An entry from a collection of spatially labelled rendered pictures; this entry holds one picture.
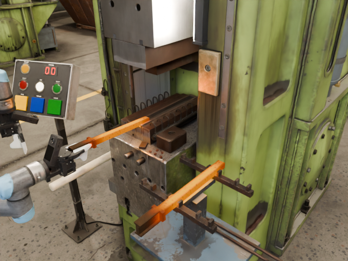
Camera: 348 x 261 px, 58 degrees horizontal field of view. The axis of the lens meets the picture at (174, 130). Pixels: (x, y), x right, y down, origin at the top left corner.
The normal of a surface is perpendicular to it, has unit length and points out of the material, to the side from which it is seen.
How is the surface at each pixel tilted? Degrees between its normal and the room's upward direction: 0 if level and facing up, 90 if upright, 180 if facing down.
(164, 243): 0
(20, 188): 89
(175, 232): 0
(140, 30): 90
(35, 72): 60
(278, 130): 90
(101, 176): 0
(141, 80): 90
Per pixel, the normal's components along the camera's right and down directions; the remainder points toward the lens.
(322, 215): -0.01, -0.87
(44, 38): 0.68, 0.36
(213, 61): -0.65, 0.38
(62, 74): -0.25, -0.02
